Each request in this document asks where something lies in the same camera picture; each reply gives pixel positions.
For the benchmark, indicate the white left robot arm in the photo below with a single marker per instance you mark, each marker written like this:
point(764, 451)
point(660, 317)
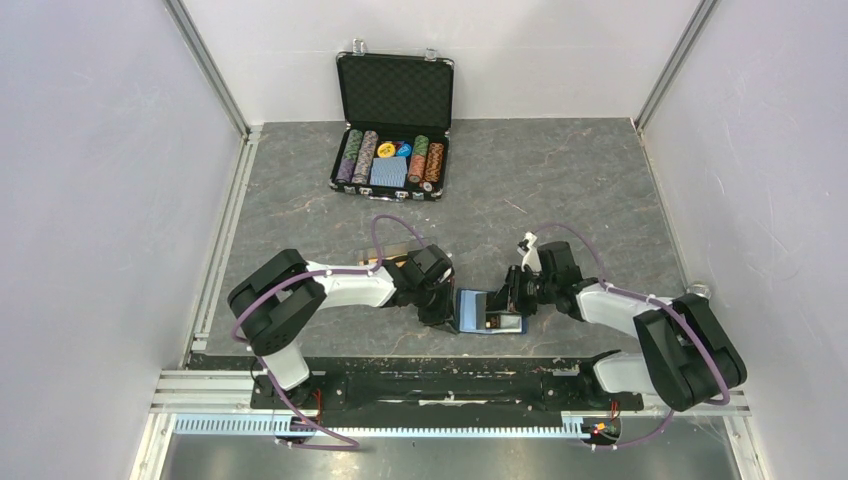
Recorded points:
point(274, 304)

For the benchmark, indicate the black VIP card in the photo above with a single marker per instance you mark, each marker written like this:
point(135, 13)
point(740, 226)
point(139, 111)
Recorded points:
point(492, 322)

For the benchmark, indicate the clear acrylic card box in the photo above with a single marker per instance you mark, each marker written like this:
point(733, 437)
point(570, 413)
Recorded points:
point(396, 253)

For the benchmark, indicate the blue playing card deck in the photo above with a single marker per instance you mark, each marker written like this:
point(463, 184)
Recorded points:
point(389, 172)

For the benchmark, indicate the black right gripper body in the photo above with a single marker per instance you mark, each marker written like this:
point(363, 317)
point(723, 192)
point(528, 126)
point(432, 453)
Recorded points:
point(529, 289)

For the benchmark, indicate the black poker chip case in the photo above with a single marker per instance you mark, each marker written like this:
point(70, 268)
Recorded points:
point(404, 99)

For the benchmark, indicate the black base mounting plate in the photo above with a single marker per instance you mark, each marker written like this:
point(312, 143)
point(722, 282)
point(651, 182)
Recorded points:
point(452, 392)

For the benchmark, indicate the black cylindrical handle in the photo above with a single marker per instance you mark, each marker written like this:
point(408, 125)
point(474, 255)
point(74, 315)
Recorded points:
point(700, 289)

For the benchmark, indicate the yellow dealer button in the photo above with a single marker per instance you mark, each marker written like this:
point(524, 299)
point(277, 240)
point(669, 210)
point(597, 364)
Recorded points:
point(386, 150)

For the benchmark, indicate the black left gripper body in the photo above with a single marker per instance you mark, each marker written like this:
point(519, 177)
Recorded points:
point(433, 302)

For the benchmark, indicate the blue leather card holder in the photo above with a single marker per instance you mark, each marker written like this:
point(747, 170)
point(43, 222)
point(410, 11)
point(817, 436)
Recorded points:
point(470, 312)

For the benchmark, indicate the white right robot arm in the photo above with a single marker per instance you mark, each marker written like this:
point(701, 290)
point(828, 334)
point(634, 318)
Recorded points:
point(686, 358)

